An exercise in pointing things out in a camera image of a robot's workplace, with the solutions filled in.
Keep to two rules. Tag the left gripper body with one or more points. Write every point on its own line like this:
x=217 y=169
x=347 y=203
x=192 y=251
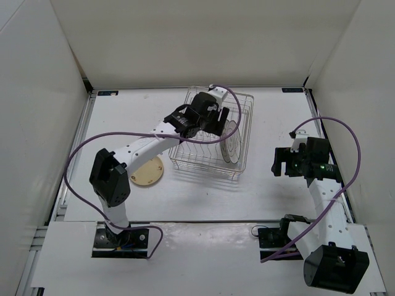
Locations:
x=205 y=122

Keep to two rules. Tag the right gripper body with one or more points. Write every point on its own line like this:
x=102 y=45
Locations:
x=294 y=168

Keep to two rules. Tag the white plate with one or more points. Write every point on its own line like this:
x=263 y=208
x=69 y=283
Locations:
x=223 y=144
x=234 y=143

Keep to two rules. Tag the wire dish rack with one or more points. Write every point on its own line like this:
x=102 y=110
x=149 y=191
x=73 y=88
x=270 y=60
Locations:
x=206 y=159

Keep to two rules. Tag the cream floral plate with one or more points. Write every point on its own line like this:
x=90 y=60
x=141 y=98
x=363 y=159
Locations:
x=148 y=174

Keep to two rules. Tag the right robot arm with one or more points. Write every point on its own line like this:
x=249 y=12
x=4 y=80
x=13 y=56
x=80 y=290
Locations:
x=332 y=260

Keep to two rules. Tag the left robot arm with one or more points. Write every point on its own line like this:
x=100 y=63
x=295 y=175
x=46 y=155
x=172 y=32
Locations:
x=111 y=172

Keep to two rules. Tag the right corner label sticker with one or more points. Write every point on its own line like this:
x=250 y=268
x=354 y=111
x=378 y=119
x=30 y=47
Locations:
x=292 y=90

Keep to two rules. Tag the corner label sticker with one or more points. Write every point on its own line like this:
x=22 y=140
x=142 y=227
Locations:
x=292 y=90
x=107 y=93

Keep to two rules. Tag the left corner label sticker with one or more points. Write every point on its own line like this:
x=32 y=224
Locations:
x=107 y=93

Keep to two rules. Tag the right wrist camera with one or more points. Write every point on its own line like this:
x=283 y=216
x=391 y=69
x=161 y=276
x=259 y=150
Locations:
x=300 y=137

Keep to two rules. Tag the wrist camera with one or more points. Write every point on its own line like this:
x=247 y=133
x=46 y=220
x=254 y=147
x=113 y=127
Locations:
x=300 y=137
x=219 y=93

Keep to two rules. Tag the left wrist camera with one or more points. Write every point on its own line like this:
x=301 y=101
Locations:
x=219 y=93

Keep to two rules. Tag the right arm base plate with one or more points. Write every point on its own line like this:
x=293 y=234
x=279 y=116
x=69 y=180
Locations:
x=272 y=239

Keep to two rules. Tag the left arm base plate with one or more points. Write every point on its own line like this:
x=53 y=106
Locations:
x=127 y=245

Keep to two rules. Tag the left aluminium frame rail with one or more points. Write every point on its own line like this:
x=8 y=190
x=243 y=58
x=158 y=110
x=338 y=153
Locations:
x=57 y=210

